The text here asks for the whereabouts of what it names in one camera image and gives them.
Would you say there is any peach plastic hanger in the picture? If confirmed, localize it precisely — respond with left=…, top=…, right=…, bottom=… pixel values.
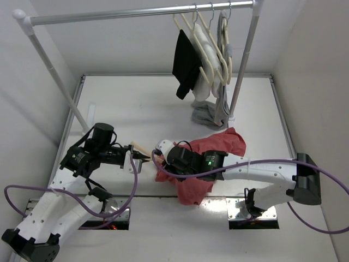
left=131, top=141, right=151, bottom=162

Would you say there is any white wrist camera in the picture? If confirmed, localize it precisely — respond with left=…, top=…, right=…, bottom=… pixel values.
left=123, top=151, right=142, bottom=174
left=155, top=139, right=175, bottom=159

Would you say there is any grey hanging garment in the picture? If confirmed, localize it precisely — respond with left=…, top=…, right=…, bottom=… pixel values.
left=190, top=10, right=234, bottom=128

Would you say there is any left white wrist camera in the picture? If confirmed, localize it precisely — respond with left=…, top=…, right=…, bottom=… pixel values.
left=123, top=151, right=142, bottom=174

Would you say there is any cream hanger with black garment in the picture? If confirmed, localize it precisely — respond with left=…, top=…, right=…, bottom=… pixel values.
left=172, top=5, right=214, bottom=87

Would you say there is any white hanging garment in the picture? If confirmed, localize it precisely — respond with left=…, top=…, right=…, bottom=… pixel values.
left=189, top=23, right=222, bottom=102

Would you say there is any cream hanger with grey garment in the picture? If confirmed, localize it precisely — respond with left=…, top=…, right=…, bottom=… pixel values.
left=217, top=11, right=233, bottom=84

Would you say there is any cream hanger with white garment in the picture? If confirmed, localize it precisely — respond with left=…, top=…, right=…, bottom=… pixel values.
left=193, top=7, right=227, bottom=85

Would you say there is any white metal clothes rack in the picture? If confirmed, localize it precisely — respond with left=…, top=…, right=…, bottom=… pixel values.
left=12, top=1, right=264, bottom=132

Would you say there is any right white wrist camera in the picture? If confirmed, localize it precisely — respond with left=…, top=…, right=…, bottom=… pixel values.
left=155, top=139, right=175, bottom=159

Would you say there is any black hanging garment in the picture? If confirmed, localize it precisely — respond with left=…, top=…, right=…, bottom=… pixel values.
left=172, top=29, right=202, bottom=100

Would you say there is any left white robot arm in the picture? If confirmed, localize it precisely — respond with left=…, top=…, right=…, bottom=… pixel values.
left=1, top=123, right=139, bottom=261

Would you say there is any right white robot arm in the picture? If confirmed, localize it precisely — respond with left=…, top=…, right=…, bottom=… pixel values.
left=160, top=146, right=322, bottom=219

